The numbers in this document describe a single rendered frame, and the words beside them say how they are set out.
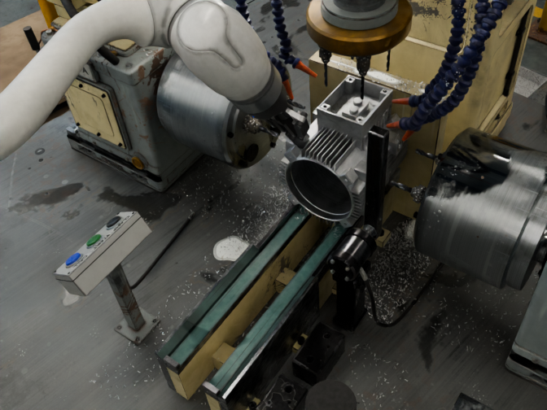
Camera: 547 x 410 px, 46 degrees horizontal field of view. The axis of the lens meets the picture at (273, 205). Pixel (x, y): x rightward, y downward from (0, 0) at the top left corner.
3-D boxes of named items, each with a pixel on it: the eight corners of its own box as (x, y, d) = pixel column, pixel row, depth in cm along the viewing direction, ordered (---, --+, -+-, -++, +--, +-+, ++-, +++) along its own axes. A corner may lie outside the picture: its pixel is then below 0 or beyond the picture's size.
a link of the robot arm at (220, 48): (290, 68, 95) (238, 20, 101) (250, 13, 81) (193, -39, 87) (238, 119, 96) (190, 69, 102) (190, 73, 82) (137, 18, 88)
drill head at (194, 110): (191, 85, 167) (173, -2, 149) (309, 132, 151) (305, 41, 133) (125, 141, 154) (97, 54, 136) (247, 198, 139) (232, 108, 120)
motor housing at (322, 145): (330, 149, 146) (329, 81, 132) (404, 179, 138) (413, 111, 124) (281, 204, 136) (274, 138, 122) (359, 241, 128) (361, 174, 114)
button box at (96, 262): (134, 231, 123) (118, 210, 121) (153, 231, 117) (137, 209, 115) (68, 294, 114) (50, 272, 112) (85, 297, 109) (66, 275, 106)
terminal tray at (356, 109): (346, 102, 133) (347, 74, 128) (392, 119, 129) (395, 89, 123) (316, 135, 127) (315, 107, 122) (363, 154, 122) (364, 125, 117)
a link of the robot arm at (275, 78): (234, 40, 100) (248, 58, 106) (207, 90, 100) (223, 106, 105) (282, 57, 96) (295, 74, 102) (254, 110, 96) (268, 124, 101)
